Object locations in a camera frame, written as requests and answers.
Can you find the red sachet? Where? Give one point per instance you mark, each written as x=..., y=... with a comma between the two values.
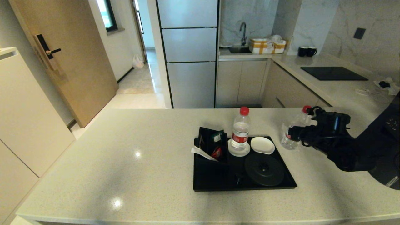
x=217, y=153

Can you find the green snack packet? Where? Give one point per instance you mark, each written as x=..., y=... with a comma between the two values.
x=217, y=136

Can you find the black rectangular serving tray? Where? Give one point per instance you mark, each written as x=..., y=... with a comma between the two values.
x=212, y=182

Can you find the cream tall cabinet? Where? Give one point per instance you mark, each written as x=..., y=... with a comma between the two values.
x=25, y=125

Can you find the black electronic door lock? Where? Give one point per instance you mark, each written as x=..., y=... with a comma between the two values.
x=42, y=47

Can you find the black electric kettle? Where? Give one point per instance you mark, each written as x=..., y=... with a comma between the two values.
x=387, y=178

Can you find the white round paper coaster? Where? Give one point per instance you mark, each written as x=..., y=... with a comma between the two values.
x=262, y=145
x=232, y=152

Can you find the white crumpled bag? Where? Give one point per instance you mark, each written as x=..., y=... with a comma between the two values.
x=276, y=38

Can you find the black induction cooktop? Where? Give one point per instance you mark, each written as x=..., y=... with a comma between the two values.
x=333, y=73

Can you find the dark kitchen faucet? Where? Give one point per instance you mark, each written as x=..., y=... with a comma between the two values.
x=243, y=38

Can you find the dark-framed window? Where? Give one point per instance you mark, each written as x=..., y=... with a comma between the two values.
x=105, y=12

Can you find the black wall socket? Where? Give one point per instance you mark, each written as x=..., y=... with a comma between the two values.
x=359, y=33

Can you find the yellow white basket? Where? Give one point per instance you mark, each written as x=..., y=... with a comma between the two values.
x=261, y=46

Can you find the steel kitchen sink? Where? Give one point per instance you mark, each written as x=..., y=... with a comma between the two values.
x=239, y=49

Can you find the red-capped clear water bottle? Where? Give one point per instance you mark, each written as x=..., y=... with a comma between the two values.
x=240, y=131
x=289, y=144

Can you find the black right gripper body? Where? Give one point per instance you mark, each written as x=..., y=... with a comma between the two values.
x=318, y=136

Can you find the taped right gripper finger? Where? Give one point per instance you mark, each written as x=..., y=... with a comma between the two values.
x=294, y=133

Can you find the black round kettle base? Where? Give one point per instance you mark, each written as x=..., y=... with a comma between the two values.
x=264, y=170

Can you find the white plastic bag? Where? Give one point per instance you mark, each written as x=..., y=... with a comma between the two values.
x=137, y=62

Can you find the white crumpled cloth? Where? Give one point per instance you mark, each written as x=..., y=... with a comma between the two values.
x=393, y=89

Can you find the silver refrigerator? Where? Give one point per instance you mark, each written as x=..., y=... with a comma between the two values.
x=190, y=47

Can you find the black mug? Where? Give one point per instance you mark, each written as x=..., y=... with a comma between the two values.
x=302, y=51
x=311, y=52

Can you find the black sachet holder box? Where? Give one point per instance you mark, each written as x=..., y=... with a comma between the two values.
x=212, y=165

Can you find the black power adapter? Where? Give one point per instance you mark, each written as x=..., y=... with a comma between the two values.
x=384, y=84

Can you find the beige kitchen base cabinets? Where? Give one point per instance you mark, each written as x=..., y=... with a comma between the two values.
x=240, y=81

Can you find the white wrapped stirrer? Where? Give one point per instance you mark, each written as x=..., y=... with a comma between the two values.
x=203, y=153

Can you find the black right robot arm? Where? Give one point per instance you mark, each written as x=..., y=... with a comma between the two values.
x=368, y=147

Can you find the light wooden door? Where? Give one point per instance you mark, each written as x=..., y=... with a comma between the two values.
x=78, y=62

